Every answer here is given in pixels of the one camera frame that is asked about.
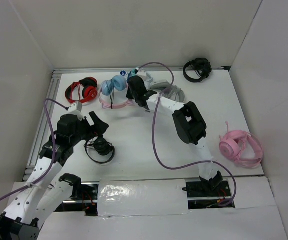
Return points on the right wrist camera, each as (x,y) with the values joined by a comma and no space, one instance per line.
(141,73)

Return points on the large black headphones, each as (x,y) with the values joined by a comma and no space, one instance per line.
(201,66)

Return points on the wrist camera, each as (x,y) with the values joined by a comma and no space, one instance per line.
(75,108)
(141,73)

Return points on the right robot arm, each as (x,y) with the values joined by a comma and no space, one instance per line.
(189,124)

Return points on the blue pink cat-ear headphones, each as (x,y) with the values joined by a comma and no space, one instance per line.
(107,91)

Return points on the grey white headphones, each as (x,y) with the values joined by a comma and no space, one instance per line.
(168,91)

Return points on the teal white cat-ear headphones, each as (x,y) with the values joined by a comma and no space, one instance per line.
(128,74)

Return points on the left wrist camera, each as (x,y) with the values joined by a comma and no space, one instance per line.
(75,108)

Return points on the pink gaming headset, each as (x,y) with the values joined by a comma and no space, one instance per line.
(233,144)

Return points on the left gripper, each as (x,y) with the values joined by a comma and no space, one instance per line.
(101,128)

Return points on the red black headphones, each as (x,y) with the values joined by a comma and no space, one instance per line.
(87,90)

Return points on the small black headphones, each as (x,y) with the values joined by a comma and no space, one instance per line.
(102,147)

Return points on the white taped cover sheet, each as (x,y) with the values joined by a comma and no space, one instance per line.
(142,198)

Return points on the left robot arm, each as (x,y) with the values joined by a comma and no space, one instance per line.
(24,218)

